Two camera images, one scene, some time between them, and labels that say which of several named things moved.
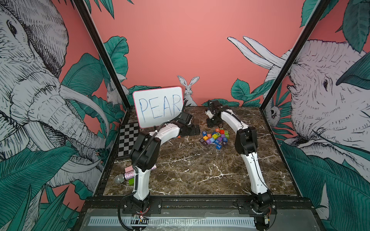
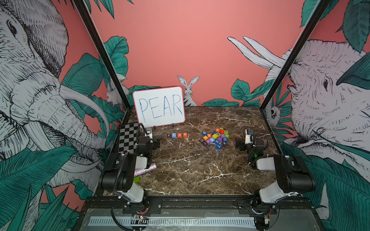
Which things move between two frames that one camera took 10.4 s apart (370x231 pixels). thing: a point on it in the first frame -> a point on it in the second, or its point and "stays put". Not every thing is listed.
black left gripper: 193,132 -> 154,143
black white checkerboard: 129,134 stays put
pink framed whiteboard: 156,106 stays put
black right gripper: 209,124 -> 242,147
